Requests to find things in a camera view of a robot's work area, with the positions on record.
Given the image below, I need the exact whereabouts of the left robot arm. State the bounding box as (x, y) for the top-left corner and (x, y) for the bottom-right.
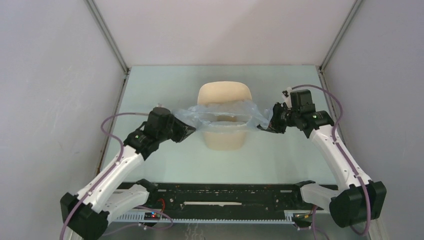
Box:
(59, 106), (197, 240)

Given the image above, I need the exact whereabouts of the left aluminium frame post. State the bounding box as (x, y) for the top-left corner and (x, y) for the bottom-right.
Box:
(84, 0), (131, 75)

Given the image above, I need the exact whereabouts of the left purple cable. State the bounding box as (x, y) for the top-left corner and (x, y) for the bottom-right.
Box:
(59, 112), (175, 240)

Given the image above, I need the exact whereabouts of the aluminium frame post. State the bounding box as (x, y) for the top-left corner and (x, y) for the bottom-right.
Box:
(319, 0), (365, 73)
(84, 0), (131, 75)

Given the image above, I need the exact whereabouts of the right aluminium frame post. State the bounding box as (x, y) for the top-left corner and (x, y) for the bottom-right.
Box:
(319, 0), (365, 73)

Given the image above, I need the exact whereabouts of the white cable duct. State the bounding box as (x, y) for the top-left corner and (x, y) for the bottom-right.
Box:
(113, 211), (312, 225)

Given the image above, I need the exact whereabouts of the translucent blue trash bag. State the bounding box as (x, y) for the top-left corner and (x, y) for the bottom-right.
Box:
(171, 100), (272, 134)

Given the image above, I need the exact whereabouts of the beige plastic trash bin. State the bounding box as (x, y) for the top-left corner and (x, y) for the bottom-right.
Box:
(197, 81), (252, 151)

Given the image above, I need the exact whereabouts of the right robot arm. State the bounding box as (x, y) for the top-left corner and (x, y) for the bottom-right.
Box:
(266, 89), (387, 228)

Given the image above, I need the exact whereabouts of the small circuit board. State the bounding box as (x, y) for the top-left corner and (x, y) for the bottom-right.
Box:
(143, 212), (162, 221)

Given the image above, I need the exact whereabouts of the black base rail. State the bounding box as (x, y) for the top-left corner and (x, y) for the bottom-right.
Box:
(144, 183), (313, 220)

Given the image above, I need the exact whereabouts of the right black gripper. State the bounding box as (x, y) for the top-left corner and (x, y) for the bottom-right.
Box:
(257, 102), (300, 134)

